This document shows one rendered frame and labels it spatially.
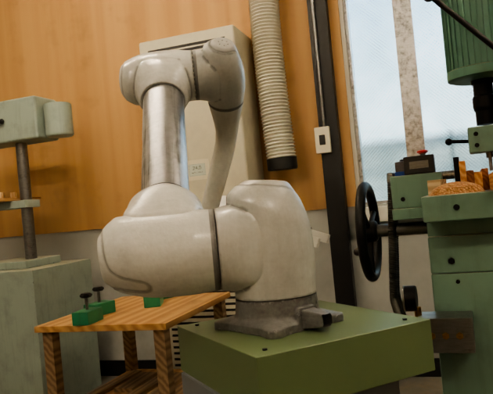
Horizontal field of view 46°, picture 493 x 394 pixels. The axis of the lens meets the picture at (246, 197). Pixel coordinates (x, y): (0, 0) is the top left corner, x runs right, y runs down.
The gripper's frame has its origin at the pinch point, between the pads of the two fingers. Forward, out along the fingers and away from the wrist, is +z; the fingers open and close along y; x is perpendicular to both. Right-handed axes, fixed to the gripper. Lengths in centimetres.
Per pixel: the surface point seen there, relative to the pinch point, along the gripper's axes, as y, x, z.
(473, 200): -40, -25, 40
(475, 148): -15, -38, 37
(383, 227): -12.7, -10.7, 19.2
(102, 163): 105, 11, -158
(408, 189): -17.3, -23.1, 23.2
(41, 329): -2, 65, -96
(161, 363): 2, 60, -45
